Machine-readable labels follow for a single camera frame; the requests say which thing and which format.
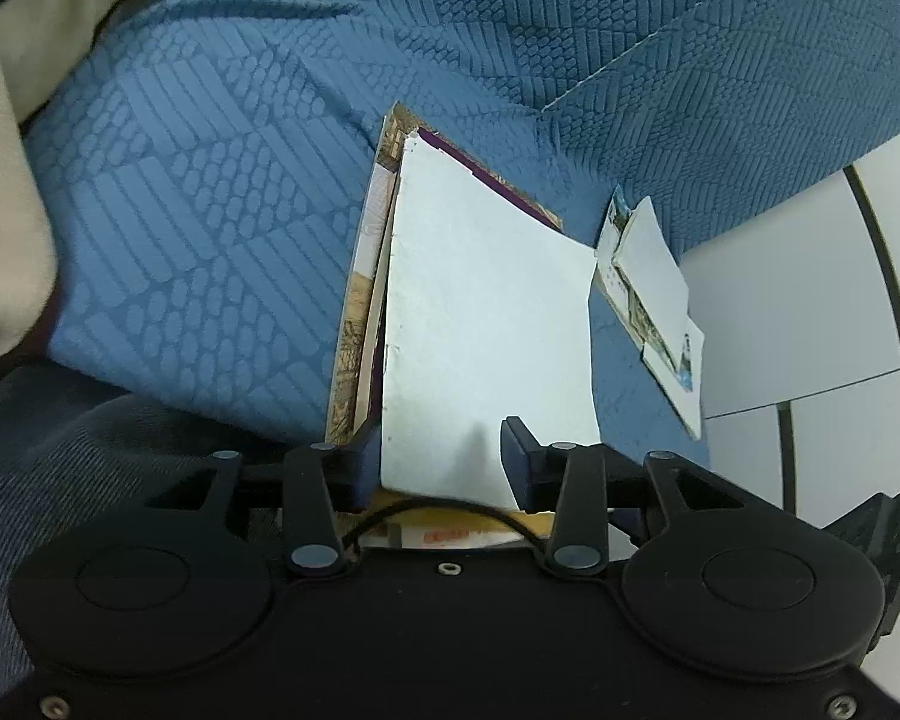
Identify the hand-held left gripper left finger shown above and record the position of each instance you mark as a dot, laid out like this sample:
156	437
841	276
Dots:
364	465

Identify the purple book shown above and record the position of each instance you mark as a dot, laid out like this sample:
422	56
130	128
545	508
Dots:
510	191

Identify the white photo booklet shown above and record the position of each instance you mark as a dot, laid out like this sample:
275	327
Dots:
679	382
652	262

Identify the blue quilted chair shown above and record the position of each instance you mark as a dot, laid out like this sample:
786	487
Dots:
720	165
195	202

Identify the white cartoon book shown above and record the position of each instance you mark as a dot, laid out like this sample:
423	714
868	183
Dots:
379	217

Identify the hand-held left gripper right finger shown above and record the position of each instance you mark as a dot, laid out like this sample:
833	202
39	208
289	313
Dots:
517	457

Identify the plain white booklet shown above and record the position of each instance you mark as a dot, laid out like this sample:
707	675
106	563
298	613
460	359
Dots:
487	330

